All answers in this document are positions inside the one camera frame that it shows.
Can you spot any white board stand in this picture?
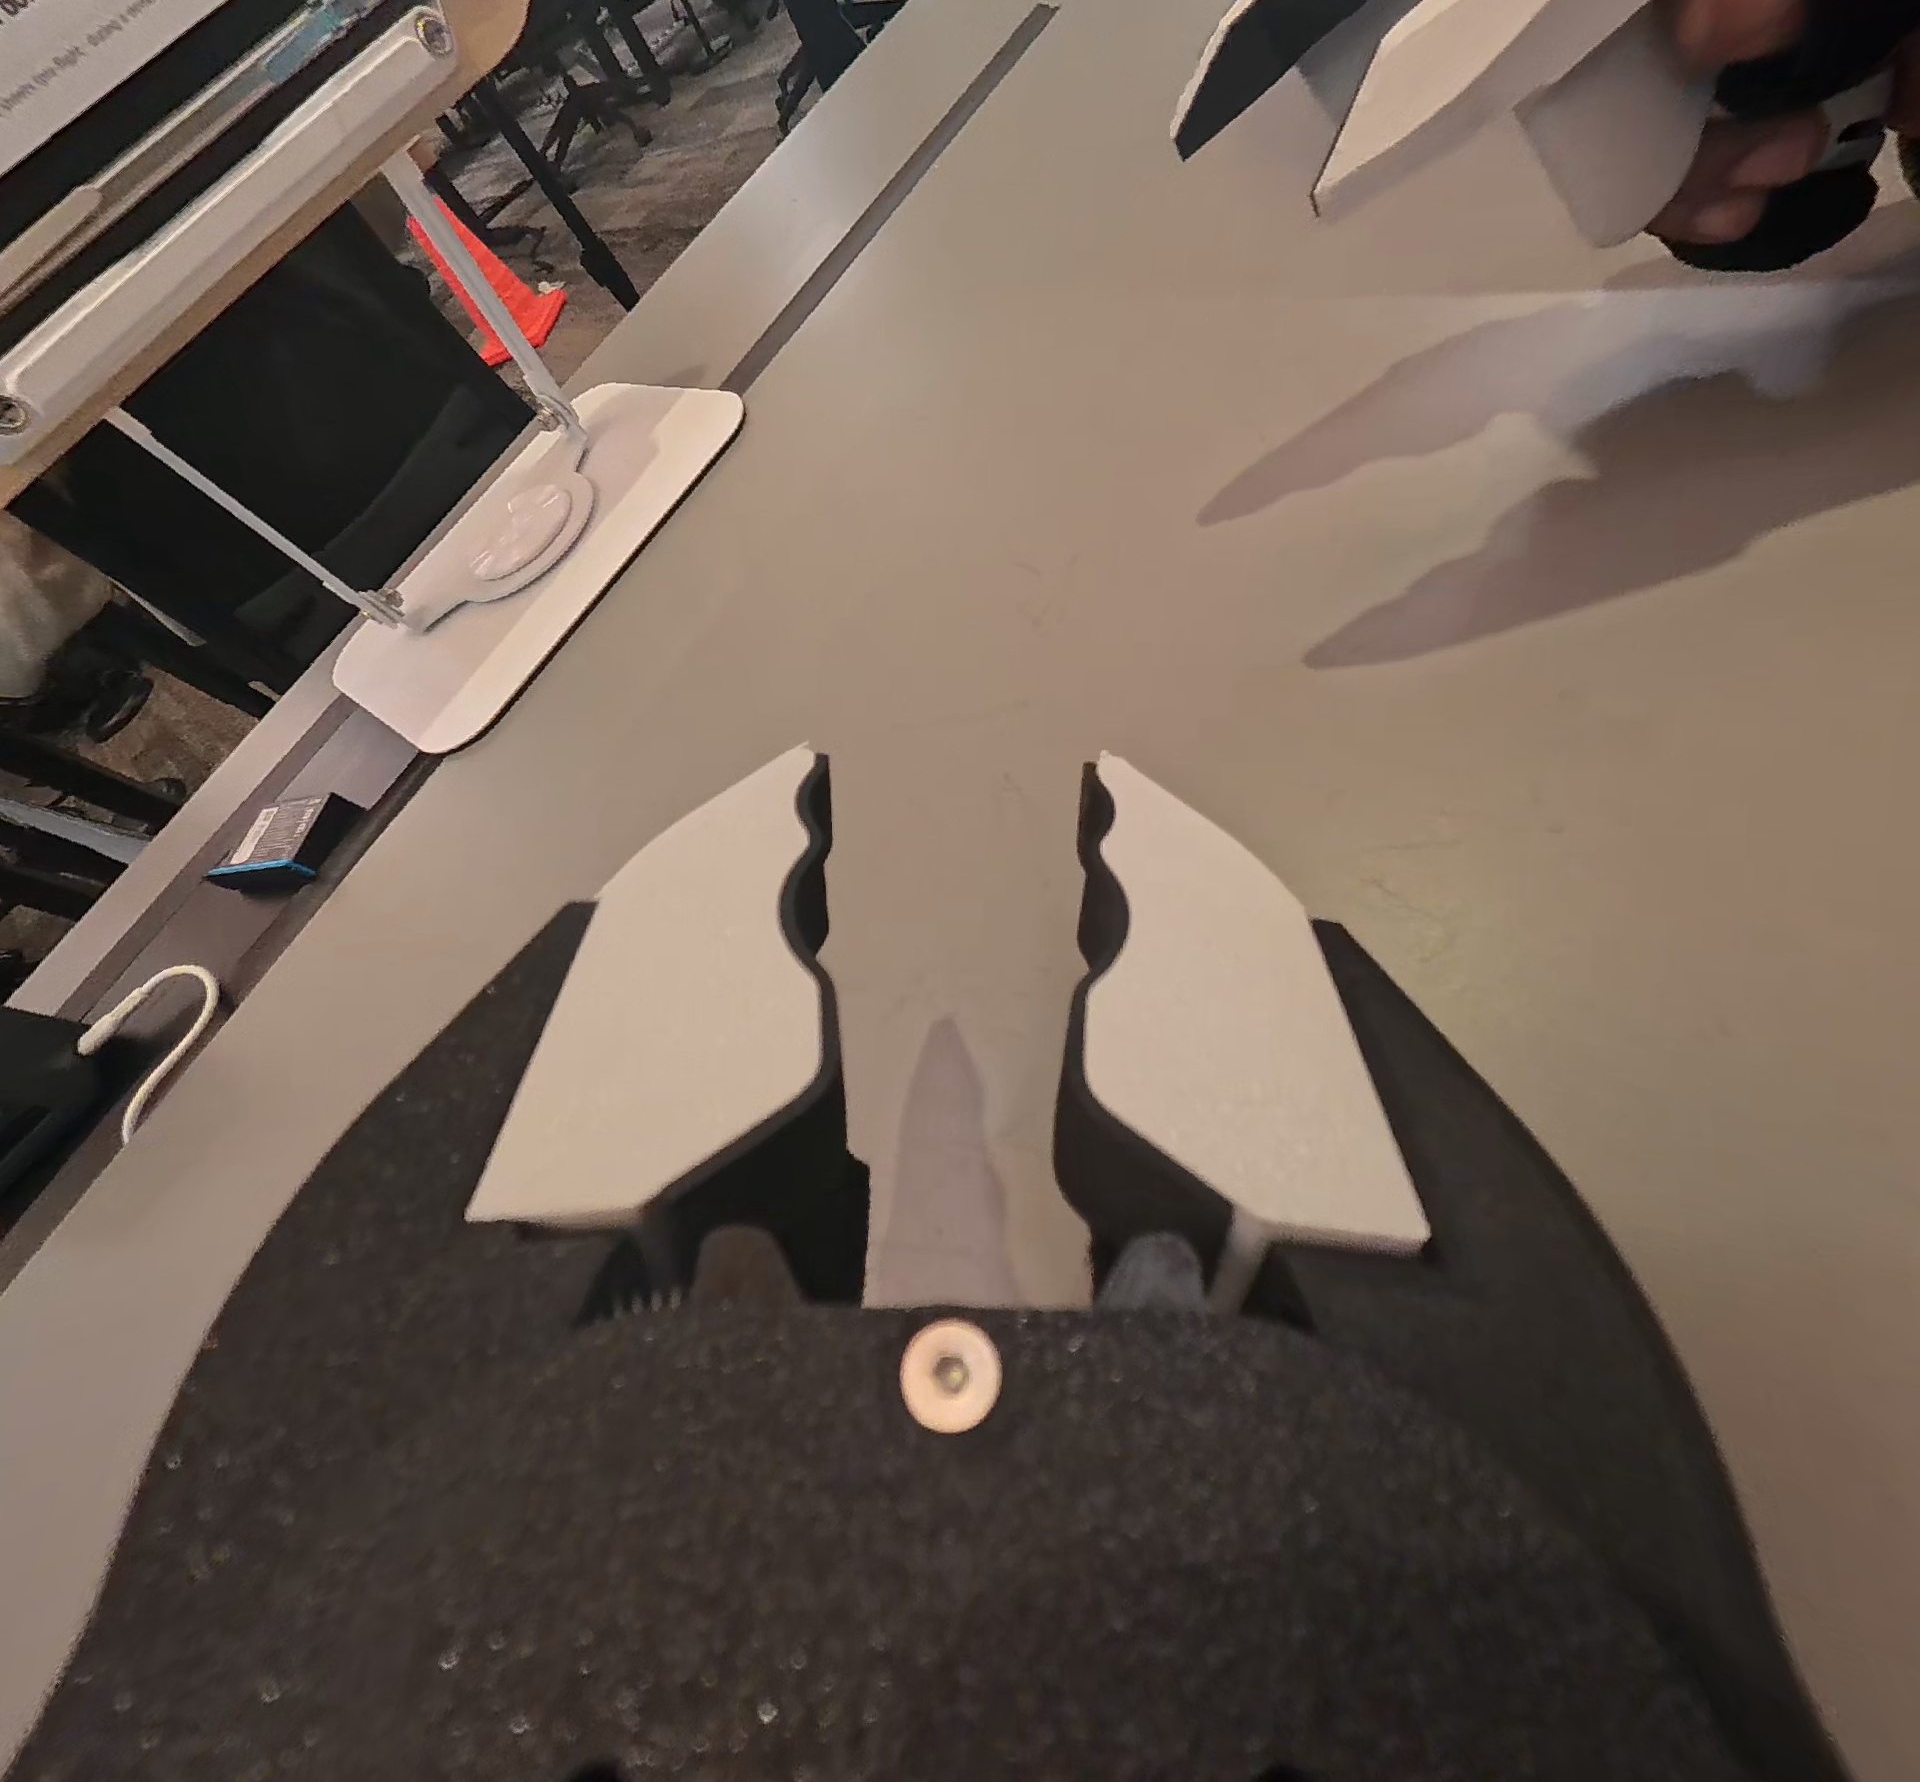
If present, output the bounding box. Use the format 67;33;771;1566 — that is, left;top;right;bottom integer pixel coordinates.
104;154;747;757

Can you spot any white charging cable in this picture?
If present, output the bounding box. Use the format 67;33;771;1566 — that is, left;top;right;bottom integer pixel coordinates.
78;964;223;1143

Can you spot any black metal stand leg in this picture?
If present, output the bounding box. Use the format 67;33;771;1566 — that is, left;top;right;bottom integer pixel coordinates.
485;86;641;310

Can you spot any orange traffic cone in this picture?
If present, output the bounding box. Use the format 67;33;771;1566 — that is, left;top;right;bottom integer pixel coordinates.
408;215;569;371

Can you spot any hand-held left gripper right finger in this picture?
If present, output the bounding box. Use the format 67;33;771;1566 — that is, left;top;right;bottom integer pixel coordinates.
1073;753;1434;1309

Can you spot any black office chair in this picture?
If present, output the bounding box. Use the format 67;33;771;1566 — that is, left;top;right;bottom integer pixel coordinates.
0;223;503;824

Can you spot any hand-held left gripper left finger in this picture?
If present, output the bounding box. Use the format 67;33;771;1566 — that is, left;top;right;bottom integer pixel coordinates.
466;744;845;1230

